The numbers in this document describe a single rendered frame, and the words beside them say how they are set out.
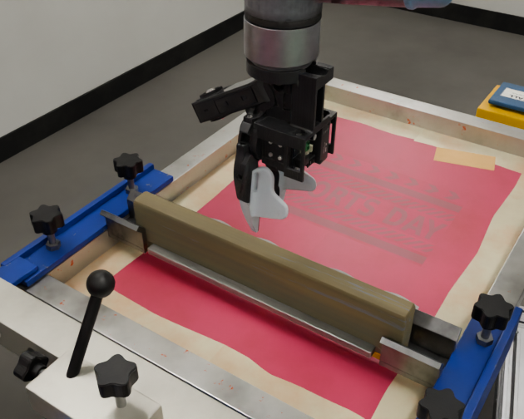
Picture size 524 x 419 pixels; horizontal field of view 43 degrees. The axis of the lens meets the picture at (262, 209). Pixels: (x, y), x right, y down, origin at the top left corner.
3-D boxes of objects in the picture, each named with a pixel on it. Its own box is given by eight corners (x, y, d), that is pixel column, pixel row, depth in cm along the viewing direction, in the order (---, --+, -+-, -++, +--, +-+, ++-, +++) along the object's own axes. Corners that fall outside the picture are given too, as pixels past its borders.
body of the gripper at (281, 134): (300, 189, 69) (306, 84, 62) (232, 165, 73) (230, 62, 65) (334, 157, 74) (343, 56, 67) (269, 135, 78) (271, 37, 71)
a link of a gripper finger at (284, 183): (310, 223, 79) (306, 167, 73) (269, 207, 82) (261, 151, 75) (323, 206, 81) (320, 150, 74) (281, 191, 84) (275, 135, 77)
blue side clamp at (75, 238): (153, 196, 112) (149, 161, 108) (176, 206, 110) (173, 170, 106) (11, 301, 92) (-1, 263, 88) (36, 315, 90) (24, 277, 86)
